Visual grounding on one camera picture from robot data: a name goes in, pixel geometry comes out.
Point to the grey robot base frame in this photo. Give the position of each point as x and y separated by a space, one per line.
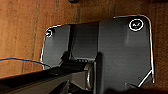
40 80

